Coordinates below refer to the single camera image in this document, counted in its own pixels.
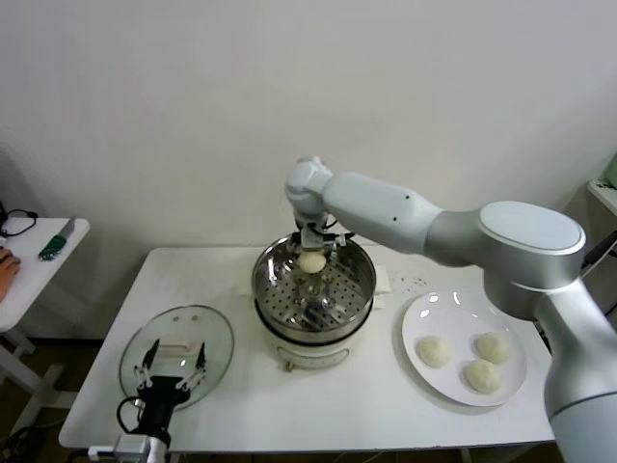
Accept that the white round plate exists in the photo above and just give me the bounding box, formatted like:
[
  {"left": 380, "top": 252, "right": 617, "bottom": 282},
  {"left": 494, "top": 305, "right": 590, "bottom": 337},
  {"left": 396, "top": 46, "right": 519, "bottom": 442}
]
[{"left": 401, "top": 289, "right": 528, "bottom": 407}]

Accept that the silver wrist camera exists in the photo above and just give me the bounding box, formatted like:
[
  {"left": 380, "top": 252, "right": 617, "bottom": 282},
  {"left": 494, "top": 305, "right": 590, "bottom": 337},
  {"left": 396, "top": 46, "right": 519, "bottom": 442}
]
[
  {"left": 301, "top": 225, "right": 325, "bottom": 253},
  {"left": 113, "top": 432, "right": 151, "bottom": 458}
]

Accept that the white side table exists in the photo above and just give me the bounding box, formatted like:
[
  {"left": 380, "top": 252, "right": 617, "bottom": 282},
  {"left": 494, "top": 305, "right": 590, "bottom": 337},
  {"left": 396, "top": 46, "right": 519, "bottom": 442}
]
[{"left": 0, "top": 217, "right": 91, "bottom": 435}]

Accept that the thin black cable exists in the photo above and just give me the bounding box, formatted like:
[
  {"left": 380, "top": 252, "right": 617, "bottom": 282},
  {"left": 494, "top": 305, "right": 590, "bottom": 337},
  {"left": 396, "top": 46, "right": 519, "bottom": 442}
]
[{"left": 0, "top": 201, "right": 39, "bottom": 240}]

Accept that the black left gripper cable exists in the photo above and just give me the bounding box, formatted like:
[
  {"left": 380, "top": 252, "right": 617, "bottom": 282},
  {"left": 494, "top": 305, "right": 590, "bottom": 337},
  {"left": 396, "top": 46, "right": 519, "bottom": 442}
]
[{"left": 117, "top": 395, "right": 146, "bottom": 435}]

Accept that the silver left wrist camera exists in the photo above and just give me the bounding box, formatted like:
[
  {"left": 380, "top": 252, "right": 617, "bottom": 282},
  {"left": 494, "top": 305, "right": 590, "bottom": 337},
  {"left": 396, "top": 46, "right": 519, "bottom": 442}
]
[{"left": 113, "top": 432, "right": 151, "bottom": 458}]

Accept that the dark floor cable bundle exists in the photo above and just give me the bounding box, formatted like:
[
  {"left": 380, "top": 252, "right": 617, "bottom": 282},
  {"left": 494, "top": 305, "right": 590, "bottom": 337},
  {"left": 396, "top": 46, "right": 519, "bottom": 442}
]
[{"left": 0, "top": 423, "right": 47, "bottom": 463}]

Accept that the perforated steel steamer basket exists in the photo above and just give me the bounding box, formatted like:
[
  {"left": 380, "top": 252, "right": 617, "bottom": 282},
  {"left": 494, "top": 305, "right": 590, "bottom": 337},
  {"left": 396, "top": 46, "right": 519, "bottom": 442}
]
[{"left": 251, "top": 233, "right": 377, "bottom": 341}]

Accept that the white steamed baozi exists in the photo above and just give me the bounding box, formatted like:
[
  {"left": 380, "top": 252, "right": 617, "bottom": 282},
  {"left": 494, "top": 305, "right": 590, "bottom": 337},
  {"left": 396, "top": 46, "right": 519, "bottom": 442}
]
[
  {"left": 464, "top": 359, "right": 505, "bottom": 395},
  {"left": 416, "top": 336, "right": 453, "bottom": 370},
  {"left": 473, "top": 331, "right": 512, "bottom": 366},
  {"left": 296, "top": 250, "right": 328, "bottom": 276}
]

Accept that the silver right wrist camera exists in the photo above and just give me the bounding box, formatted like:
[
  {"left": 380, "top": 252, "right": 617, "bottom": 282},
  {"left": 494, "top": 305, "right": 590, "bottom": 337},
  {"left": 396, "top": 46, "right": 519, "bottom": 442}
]
[{"left": 301, "top": 225, "right": 325, "bottom": 253}]

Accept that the black power adapter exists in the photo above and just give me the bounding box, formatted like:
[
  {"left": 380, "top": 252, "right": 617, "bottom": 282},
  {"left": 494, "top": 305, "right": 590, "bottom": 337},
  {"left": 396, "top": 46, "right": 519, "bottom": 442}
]
[{"left": 581, "top": 236, "right": 614, "bottom": 279}]

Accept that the bare person hand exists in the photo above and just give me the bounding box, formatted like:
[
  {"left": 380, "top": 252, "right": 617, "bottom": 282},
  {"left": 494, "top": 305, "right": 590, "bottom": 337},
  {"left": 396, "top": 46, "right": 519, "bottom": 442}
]
[{"left": 0, "top": 248, "right": 23, "bottom": 303}]

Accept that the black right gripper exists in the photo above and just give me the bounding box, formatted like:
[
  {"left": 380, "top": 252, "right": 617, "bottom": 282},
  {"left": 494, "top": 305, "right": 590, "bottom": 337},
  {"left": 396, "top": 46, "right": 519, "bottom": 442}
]
[{"left": 288, "top": 230, "right": 349, "bottom": 258}]

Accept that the round glass pot lid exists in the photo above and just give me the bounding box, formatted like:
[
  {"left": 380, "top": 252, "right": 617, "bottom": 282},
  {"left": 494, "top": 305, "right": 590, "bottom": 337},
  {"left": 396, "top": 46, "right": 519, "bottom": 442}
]
[{"left": 119, "top": 304, "right": 236, "bottom": 412}]

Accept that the green handled knife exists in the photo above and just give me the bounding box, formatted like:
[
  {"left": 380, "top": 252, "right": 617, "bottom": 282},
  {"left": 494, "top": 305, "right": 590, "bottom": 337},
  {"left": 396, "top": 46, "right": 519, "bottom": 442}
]
[{"left": 38, "top": 216, "right": 77, "bottom": 263}]

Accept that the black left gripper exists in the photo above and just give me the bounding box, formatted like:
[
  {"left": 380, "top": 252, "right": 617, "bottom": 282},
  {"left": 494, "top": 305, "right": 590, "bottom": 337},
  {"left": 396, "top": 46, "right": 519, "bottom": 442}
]
[{"left": 133, "top": 339, "right": 208, "bottom": 436}]

